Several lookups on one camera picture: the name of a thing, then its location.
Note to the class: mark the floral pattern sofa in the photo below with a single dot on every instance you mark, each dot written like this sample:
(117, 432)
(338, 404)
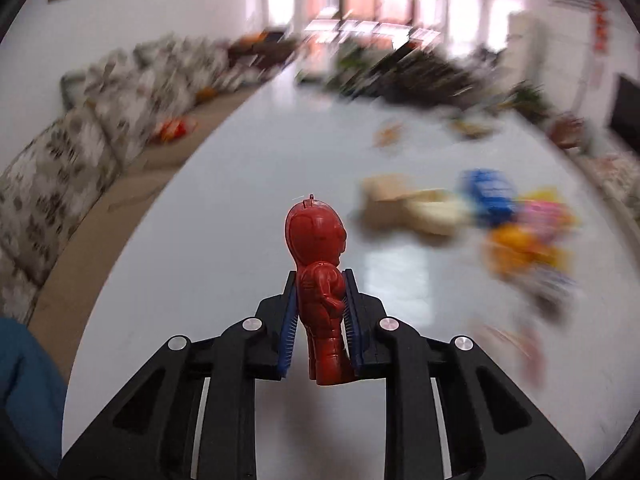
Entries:
(50, 180)

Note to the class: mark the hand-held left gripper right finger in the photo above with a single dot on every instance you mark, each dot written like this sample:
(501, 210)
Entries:
(351, 320)

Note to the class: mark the round-back wooden chair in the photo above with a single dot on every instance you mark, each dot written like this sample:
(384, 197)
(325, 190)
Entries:
(567, 132)

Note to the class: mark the white standing air conditioner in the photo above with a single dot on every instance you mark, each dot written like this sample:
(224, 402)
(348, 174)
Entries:
(522, 47)

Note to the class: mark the blue packet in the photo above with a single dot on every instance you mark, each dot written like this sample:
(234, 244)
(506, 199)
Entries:
(489, 195)

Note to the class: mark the orange red toy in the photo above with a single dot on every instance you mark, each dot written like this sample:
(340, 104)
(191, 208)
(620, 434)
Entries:
(172, 130)

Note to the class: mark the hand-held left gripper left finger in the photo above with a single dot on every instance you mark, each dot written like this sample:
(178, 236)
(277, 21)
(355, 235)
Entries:
(287, 330)

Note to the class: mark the blue clothing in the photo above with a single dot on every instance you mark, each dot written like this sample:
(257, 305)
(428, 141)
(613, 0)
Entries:
(27, 400)

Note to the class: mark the large potted plant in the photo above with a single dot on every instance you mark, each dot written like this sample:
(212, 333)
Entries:
(530, 102)

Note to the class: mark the red pink packet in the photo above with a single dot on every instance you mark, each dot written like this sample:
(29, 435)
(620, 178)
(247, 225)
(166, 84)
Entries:
(542, 212)

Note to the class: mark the yellow orange snack packet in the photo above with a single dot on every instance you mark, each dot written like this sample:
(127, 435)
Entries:
(520, 252)

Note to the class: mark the black television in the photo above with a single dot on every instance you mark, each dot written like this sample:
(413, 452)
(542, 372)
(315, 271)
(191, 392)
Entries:
(627, 112)

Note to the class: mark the red toy figure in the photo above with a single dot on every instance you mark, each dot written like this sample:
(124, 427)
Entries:
(315, 240)

